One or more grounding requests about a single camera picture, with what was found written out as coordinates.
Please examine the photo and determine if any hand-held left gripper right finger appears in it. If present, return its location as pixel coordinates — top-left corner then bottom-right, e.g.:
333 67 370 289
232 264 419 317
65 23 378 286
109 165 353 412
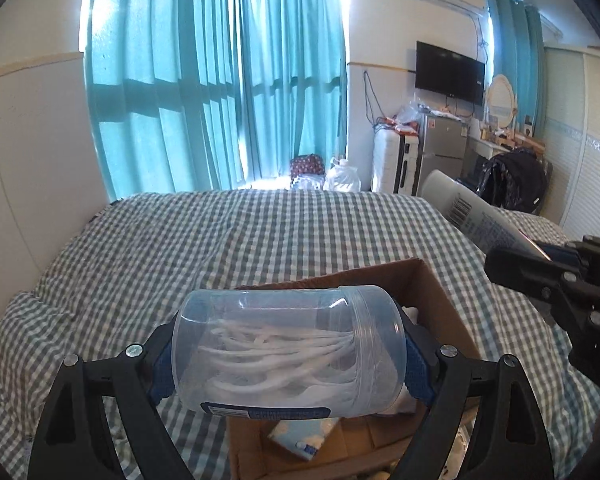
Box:
389 309 556 480

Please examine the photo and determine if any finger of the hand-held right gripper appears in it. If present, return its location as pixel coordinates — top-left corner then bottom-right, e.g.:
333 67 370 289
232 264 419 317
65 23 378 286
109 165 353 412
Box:
536 234 600 284
484 245 600 402

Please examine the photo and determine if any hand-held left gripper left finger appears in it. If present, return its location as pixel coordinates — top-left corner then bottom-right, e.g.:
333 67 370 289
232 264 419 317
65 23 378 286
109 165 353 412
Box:
27 316 187 480

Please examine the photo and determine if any cardboard box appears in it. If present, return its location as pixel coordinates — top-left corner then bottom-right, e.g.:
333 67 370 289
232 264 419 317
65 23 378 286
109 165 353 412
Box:
227 258 487 480

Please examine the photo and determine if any white squeeze tube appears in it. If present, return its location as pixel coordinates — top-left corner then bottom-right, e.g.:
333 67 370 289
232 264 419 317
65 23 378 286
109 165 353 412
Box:
417 169 552 262

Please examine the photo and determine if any clear jar of floss picks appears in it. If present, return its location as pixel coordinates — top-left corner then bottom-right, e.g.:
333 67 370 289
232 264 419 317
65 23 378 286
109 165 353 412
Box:
172 285 412 419

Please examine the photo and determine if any black bag on chair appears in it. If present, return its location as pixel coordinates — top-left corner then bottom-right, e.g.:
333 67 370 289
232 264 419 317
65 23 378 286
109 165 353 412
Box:
472 147 552 217

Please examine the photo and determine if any white wardrobe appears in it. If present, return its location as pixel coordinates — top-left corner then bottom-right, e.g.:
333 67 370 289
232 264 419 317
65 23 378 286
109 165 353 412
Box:
542 42 600 242

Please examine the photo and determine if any checked bed sheet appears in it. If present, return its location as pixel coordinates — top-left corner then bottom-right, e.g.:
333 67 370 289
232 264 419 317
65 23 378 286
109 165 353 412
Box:
0 191 600 480

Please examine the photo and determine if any white dressing table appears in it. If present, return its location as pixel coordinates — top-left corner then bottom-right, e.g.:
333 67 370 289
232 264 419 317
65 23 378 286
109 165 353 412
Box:
467 129 547 162

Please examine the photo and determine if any blue and white packet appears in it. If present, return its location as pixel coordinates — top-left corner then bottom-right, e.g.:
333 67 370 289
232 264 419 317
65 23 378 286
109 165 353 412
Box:
267 417 342 462

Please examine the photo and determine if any grey mini fridge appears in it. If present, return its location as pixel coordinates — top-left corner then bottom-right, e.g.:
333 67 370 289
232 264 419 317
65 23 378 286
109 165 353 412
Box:
414 112 469 197

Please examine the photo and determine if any oval white mirror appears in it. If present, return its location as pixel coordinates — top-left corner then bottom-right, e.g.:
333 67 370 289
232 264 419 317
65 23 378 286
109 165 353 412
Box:
485 74 519 132

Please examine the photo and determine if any white suitcase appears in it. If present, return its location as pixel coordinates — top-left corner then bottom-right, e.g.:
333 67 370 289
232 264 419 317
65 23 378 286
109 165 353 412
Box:
371 129 424 195

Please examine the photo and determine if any clear plastic bag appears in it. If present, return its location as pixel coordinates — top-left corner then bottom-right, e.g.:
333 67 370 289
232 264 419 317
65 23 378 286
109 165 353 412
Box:
395 100 427 129

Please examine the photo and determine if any white plastic bag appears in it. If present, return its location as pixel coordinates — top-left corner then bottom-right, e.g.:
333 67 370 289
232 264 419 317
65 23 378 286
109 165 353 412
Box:
323 157 364 193

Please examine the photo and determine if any narrow teal curtain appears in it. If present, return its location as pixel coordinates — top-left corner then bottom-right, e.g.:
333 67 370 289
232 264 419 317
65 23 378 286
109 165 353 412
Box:
482 0 547 137

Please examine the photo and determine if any dark red patterned bag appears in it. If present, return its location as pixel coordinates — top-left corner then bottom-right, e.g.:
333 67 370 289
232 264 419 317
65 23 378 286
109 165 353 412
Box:
289 154 327 191

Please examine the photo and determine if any wide teal window curtain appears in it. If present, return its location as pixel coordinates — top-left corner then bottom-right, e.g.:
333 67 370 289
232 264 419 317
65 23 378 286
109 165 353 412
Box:
82 0 349 202

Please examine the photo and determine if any black wall television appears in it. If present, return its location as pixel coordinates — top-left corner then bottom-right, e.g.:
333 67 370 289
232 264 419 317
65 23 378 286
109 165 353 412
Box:
414 40 486 107

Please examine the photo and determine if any dark wall cable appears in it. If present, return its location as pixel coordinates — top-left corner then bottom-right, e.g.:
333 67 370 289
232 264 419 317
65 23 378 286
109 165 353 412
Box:
362 70 387 127

